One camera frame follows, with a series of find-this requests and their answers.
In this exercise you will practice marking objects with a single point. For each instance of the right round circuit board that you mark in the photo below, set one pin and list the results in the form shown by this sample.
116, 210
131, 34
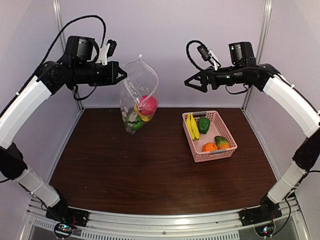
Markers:
265, 230

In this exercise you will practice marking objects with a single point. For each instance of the front aluminium rail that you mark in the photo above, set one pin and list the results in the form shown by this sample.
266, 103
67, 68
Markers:
223, 225

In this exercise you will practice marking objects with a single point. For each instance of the right aluminium frame post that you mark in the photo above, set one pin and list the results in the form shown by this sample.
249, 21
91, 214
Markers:
264, 30

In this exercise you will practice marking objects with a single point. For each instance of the green toy bell pepper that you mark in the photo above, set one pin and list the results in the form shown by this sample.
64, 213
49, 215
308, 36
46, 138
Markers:
203, 124

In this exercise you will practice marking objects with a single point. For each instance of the yellow toy pear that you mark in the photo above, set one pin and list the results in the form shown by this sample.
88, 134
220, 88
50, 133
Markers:
145, 118

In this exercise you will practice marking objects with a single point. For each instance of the left aluminium frame post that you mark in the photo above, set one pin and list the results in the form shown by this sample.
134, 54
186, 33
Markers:
59, 24

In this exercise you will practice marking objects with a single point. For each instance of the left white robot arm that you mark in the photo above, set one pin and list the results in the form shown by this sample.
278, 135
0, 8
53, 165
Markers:
83, 62

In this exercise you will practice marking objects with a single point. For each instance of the aluminium frame post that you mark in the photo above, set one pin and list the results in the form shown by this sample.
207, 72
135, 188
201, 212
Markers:
59, 24
264, 30

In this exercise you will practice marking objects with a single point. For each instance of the orange toy orange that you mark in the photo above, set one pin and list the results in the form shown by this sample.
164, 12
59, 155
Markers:
209, 147

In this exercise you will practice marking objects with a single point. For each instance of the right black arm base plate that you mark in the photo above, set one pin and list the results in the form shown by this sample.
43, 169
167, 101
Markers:
260, 217

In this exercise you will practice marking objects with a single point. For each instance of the left round circuit board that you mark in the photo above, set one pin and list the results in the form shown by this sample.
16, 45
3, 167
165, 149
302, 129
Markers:
62, 230

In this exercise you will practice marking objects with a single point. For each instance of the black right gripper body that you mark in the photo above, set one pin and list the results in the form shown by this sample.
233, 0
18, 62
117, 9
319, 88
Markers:
215, 82

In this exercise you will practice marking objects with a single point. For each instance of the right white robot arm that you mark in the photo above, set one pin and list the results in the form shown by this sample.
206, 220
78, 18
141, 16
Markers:
245, 70

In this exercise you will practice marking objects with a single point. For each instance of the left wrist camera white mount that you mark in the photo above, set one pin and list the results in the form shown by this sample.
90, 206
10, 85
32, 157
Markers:
106, 51

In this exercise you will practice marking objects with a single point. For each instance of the yellow toy banana bunch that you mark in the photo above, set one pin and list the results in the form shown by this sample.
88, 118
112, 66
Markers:
192, 127

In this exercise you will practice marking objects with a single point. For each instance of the clear zip top bag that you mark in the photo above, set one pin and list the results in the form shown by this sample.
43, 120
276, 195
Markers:
138, 95

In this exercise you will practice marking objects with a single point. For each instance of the green orange toy mango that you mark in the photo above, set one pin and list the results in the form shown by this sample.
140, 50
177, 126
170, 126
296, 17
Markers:
221, 142

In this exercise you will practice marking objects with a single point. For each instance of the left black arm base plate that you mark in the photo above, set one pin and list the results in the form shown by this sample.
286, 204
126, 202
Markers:
68, 215

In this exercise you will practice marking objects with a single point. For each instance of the round circuit board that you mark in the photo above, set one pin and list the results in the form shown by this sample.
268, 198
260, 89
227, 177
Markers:
62, 230
265, 230

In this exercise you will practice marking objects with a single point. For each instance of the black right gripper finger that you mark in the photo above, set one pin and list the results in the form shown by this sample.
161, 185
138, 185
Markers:
200, 76
196, 84

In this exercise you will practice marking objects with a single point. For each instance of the green toy watermelon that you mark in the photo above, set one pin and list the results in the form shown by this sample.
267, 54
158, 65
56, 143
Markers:
134, 121

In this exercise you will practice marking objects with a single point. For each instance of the red toy apple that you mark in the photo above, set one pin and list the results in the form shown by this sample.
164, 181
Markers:
147, 105

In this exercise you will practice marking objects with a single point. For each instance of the pink perforated plastic basket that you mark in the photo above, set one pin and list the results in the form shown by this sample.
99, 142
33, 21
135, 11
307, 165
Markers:
208, 136

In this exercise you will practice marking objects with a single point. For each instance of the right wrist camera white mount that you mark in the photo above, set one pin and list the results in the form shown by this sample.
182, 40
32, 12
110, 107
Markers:
208, 56

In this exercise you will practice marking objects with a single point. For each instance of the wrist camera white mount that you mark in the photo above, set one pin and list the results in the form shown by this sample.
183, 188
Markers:
208, 56
106, 51

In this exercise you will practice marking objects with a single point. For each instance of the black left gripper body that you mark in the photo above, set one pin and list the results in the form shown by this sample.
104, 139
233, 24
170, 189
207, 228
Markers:
109, 78

